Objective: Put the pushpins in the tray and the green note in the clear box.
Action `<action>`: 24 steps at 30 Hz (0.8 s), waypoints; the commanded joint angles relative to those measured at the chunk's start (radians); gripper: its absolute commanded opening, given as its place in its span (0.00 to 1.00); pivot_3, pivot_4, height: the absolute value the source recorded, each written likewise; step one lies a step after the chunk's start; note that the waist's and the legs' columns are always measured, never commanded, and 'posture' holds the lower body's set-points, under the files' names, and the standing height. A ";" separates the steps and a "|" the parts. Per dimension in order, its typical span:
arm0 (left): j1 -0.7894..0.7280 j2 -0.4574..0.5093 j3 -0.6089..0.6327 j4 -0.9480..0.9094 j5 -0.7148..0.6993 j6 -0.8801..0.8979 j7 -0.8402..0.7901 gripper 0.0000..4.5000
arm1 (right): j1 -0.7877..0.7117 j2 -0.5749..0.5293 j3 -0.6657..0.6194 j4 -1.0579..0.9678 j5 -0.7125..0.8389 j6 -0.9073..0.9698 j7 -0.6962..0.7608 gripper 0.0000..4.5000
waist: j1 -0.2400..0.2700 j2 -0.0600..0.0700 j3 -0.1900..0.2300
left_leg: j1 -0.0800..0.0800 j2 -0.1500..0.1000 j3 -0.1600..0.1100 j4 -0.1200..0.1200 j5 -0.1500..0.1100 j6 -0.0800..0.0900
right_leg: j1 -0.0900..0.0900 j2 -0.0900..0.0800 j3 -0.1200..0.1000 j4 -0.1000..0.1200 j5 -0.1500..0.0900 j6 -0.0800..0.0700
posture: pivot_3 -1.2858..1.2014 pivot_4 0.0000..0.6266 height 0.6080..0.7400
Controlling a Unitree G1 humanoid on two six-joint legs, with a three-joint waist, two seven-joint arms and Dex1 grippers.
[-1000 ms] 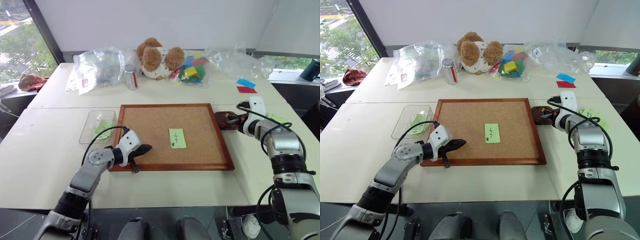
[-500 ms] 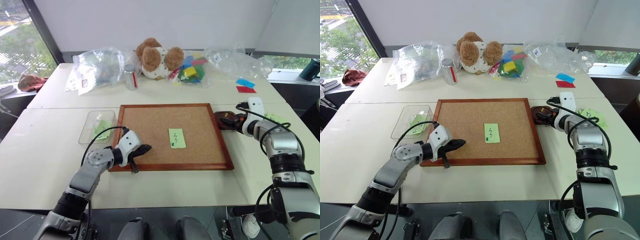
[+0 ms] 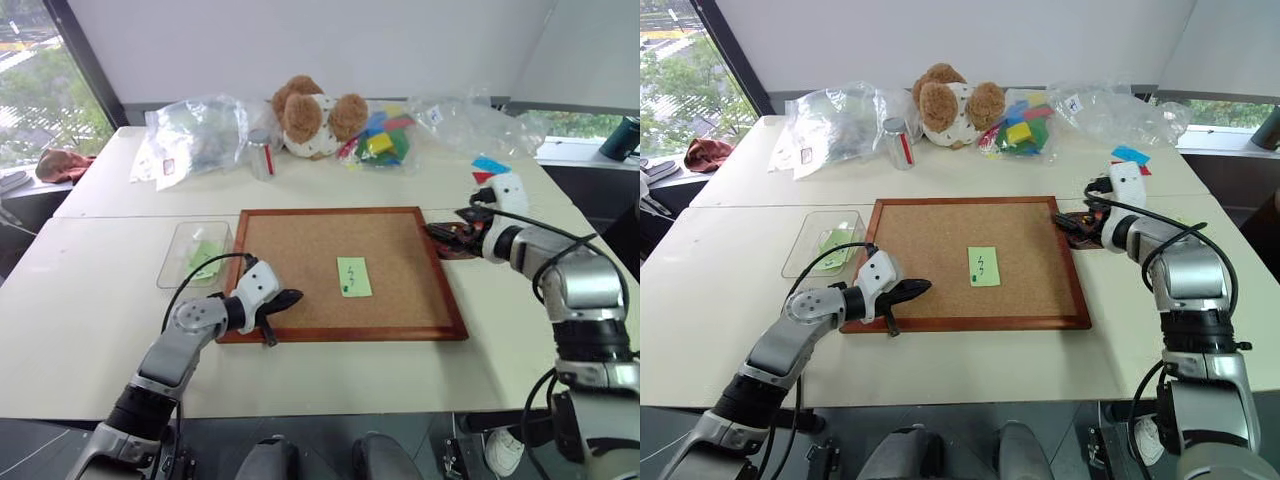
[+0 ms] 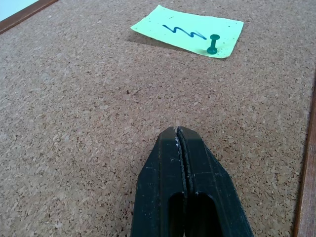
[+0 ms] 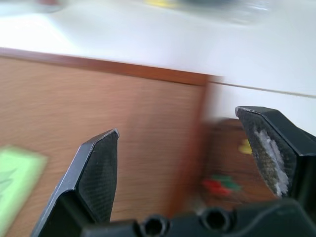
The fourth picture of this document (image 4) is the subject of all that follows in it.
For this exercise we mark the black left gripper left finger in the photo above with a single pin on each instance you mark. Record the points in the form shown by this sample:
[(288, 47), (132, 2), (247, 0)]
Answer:
[(153, 182)]

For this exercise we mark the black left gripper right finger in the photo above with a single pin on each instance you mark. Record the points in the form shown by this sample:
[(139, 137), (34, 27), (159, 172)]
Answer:
[(212, 187)]

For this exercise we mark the green sticky note with scribble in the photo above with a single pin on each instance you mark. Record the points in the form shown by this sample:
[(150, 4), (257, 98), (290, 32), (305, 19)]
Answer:
[(182, 27)]

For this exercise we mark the green pushpin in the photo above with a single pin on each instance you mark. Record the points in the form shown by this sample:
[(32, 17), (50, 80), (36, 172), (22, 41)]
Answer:
[(212, 44)]

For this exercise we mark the cork board with wooden frame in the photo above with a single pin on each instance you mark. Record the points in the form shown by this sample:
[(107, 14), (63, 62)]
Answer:
[(74, 111)]

